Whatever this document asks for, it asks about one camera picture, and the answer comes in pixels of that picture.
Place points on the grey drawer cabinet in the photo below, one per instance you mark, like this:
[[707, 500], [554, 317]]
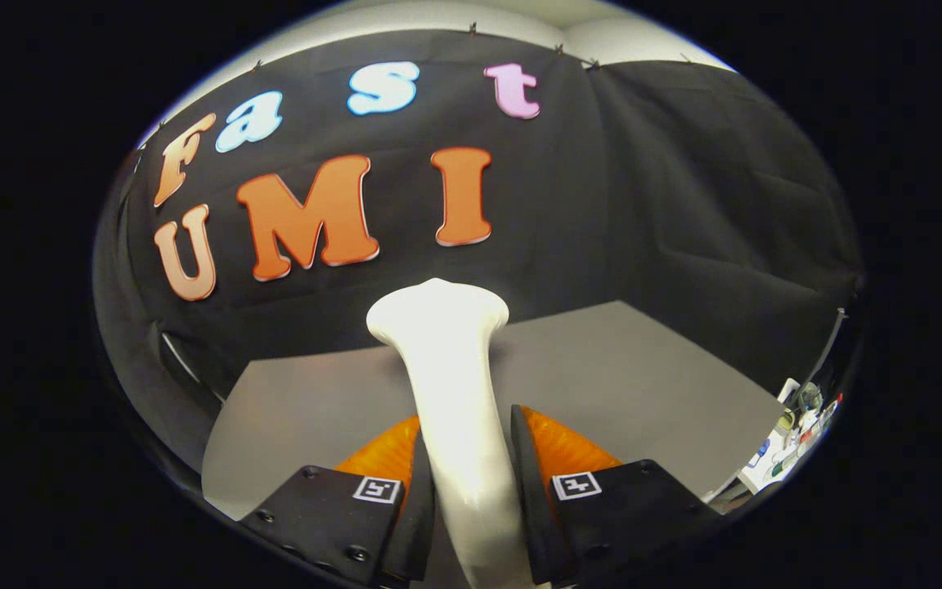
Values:
[[602, 384]]

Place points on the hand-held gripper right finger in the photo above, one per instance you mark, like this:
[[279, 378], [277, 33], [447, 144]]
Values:
[[532, 523]]

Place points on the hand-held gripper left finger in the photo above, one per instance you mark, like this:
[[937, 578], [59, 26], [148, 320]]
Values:
[[418, 532]]

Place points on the row of small backdrop clips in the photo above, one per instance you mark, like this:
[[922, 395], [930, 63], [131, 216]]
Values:
[[472, 30]]

